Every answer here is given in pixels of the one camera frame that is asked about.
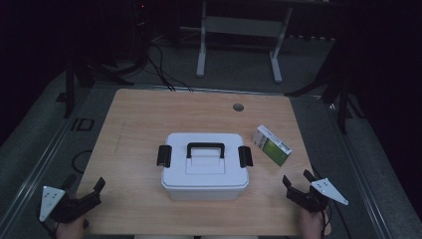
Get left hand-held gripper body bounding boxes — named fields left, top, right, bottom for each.
left=38, top=185, right=103, bottom=224

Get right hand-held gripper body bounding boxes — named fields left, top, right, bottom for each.
left=286, top=177, right=349, bottom=214

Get green and white medicine box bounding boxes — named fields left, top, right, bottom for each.
left=252, top=124, right=294, bottom=167

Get white storage box base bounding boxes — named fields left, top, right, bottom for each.
left=162, top=184, right=249, bottom=202

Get person's left hand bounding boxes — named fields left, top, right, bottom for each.
left=54, top=193, right=90, bottom=239

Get person's right hand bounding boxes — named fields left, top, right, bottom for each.
left=299, top=208, right=328, bottom=239

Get black tripod stand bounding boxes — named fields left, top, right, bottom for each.
left=284, top=39, right=366, bottom=135
left=62, top=49, right=150, bottom=120

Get black looped cable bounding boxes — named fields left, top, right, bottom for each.
left=71, top=149, right=95, bottom=175

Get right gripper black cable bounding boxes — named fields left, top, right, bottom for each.
left=320, top=200, right=353, bottom=239

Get black square floor bracket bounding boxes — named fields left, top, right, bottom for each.
left=70, top=117, right=96, bottom=132

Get black floor cables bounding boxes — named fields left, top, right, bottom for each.
left=145, top=41, right=194, bottom=93

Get white metal stand frame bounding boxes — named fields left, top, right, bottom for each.
left=180, top=0, right=295, bottom=85

